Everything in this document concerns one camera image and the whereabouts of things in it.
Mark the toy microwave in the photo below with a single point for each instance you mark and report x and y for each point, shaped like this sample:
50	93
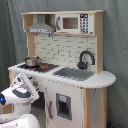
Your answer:
74	23

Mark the black toy stovetop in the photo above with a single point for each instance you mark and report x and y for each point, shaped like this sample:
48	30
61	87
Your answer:
42	67

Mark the grey toy sink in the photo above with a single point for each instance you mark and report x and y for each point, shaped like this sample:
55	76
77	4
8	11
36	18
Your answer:
74	74

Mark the wooden toy kitchen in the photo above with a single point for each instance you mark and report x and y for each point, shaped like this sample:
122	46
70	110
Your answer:
63	49

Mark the grey range hood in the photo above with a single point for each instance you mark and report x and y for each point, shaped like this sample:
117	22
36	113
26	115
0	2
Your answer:
41	26

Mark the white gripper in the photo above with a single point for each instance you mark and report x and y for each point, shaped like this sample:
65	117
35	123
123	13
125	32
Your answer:
23	81

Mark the right oven knob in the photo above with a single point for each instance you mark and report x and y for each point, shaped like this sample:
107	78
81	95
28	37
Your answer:
35	83

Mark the silver toy pot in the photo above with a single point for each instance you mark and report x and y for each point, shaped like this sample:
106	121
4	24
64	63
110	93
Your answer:
32	61

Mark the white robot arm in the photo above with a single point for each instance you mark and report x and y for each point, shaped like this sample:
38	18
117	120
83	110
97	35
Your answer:
21	94

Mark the black toy faucet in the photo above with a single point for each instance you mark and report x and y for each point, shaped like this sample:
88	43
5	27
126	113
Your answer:
83	64

